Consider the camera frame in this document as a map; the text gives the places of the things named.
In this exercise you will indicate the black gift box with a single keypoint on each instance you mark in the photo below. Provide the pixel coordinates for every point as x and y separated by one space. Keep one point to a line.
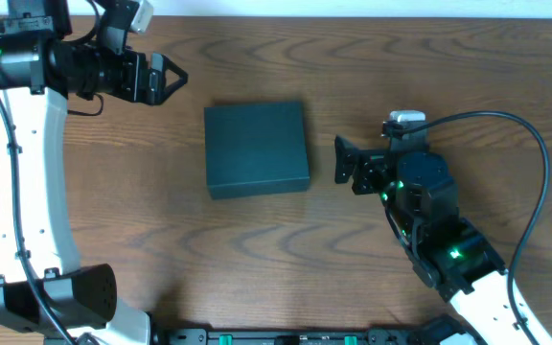
255 149

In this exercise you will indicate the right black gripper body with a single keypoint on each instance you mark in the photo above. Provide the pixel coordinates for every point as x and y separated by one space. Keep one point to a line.
360 171

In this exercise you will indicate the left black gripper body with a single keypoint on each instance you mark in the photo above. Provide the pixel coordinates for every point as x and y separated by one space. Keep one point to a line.
142 78

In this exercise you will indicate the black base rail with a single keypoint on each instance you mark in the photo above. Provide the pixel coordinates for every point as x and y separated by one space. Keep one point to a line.
371 337

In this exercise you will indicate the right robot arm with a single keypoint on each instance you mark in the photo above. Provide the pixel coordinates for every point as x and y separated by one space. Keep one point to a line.
447 252

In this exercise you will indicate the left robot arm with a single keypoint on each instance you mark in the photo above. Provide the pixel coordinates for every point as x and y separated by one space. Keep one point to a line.
44 287

